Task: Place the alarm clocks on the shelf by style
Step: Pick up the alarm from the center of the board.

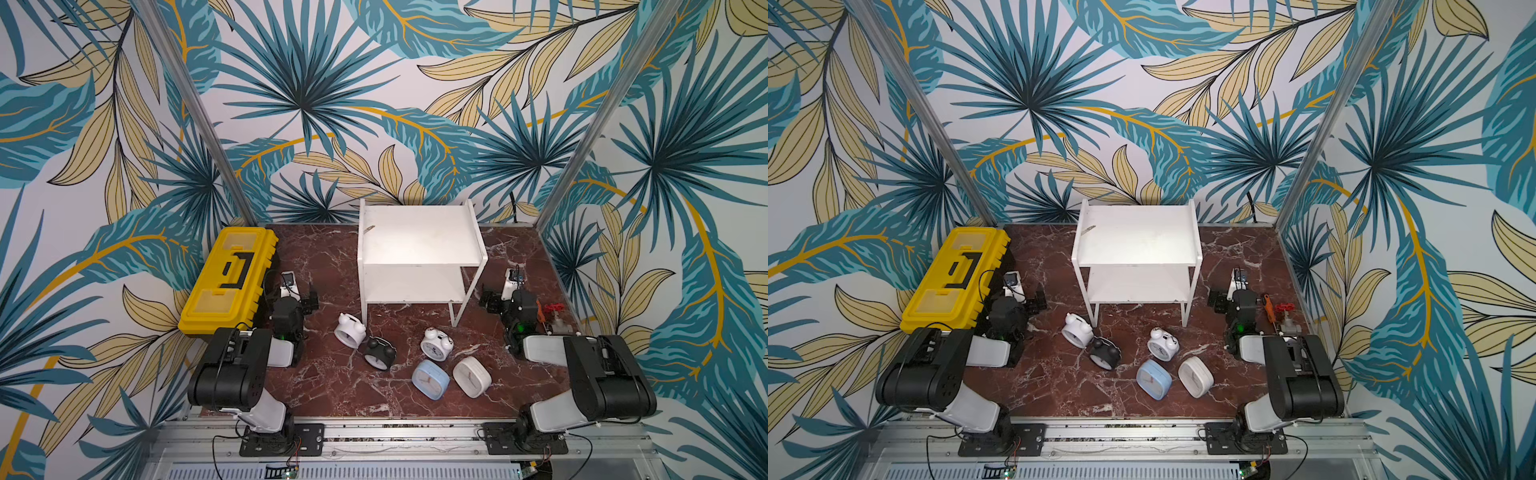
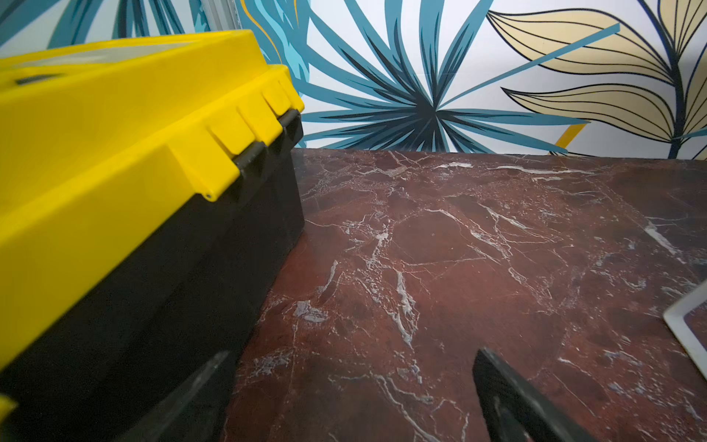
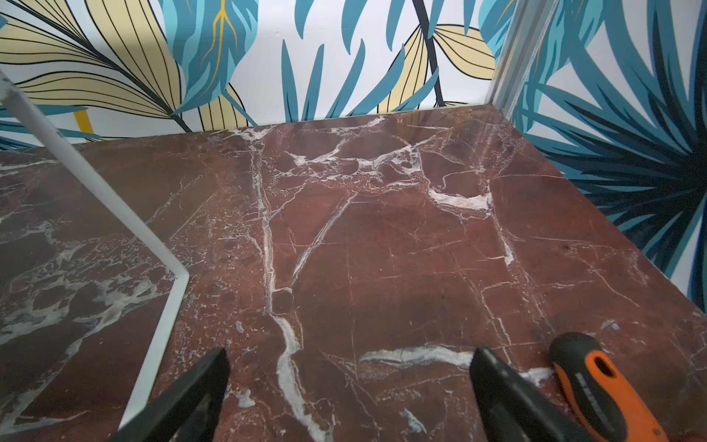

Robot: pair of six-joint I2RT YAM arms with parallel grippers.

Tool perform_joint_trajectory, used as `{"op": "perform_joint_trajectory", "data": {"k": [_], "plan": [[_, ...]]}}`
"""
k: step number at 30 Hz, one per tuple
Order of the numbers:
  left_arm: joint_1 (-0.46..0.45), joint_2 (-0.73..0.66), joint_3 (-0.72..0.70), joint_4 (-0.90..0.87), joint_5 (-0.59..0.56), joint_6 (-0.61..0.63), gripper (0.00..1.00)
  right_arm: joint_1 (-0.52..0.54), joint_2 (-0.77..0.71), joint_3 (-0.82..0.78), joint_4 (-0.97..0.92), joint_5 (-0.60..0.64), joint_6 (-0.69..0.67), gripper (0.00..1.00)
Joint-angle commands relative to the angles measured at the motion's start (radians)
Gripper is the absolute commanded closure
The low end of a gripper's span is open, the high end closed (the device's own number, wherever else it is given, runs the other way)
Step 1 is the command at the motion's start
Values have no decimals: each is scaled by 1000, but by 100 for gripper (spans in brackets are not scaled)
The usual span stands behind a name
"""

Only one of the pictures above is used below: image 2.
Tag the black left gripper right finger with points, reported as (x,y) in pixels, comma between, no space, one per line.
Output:
(514,410)

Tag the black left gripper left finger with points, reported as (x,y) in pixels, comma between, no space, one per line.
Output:
(195,411)

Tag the white two-tier shelf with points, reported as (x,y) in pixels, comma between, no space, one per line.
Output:
(675,316)

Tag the yellow and black toolbox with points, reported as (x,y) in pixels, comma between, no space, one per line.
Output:
(148,203)

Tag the left metal corner post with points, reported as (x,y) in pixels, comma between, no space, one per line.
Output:
(221,15)

